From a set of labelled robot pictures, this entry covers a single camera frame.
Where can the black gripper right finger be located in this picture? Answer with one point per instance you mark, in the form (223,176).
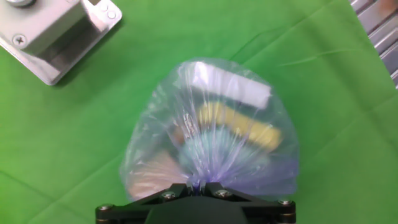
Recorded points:
(264,210)

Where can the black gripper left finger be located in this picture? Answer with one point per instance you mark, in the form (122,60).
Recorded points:
(136,210)

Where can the teal sponge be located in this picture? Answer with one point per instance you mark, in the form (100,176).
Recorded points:
(217,152)

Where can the clear plastic bag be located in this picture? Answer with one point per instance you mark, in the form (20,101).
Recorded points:
(217,140)

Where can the yellow sponge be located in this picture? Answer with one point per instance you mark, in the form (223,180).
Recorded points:
(242,124)

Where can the white foam block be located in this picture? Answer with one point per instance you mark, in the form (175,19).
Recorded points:
(230,84)

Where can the green cloth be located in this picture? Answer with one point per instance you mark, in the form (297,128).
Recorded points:
(62,140)

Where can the grey red-button box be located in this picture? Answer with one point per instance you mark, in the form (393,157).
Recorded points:
(53,21)

